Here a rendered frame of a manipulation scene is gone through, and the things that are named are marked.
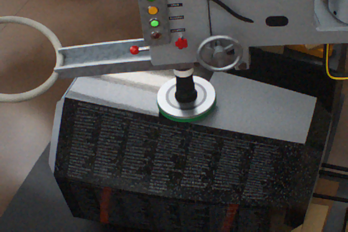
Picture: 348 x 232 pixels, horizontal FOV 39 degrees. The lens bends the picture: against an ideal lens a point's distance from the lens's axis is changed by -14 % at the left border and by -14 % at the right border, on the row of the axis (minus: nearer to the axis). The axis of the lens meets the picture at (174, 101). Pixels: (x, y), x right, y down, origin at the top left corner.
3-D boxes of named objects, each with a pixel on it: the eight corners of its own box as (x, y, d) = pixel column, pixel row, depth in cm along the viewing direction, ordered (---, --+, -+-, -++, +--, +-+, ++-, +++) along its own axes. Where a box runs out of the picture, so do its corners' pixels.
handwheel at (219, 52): (239, 52, 185) (238, 18, 174) (243, 72, 178) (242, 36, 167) (195, 55, 185) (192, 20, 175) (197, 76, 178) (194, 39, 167)
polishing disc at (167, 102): (147, 109, 205) (146, 107, 205) (173, 72, 219) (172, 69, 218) (201, 125, 198) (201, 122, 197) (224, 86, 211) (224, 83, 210)
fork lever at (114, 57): (243, 37, 201) (243, 27, 197) (252, 71, 187) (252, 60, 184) (61, 51, 202) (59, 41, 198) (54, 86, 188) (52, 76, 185)
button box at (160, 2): (169, 38, 176) (161, -32, 156) (170, 43, 174) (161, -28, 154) (145, 41, 176) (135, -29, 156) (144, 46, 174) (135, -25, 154)
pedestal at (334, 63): (257, 71, 347) (254, -23, 295) (345, 96, 323) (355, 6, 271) (220, 147, 306) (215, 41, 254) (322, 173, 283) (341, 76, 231)
